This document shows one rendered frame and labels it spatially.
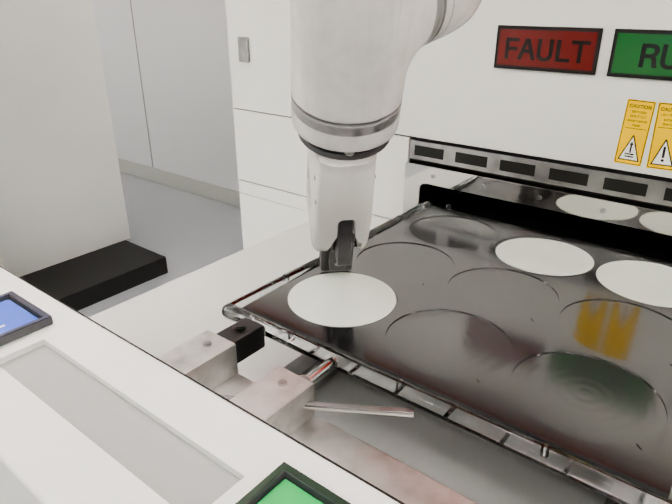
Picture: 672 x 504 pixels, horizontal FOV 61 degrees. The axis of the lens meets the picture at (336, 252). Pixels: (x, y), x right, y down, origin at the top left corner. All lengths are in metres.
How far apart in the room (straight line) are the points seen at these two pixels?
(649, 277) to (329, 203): 0.34
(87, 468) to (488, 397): 0.26
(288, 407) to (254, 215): 0.71
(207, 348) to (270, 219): 0.61
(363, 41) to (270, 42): 0.59
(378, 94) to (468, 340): 0.21
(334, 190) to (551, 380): 0.21
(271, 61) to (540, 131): 0.45
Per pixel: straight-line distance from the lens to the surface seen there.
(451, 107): 0.78
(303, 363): 0.53
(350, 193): 0.44
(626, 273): 0.64
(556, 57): 0.72
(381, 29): 0.38
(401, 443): 0.49
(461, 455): 0.49
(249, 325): 0.48
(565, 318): 0.54
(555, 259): 0.64
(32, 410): 0.34
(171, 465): 0.29
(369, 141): 0.42
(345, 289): 0.54
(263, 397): 0.40
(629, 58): 0.70
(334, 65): 0.38
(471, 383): 0.43
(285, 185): 0.99
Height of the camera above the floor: 1.16
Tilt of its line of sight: 24 degrees down
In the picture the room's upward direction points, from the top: straight up
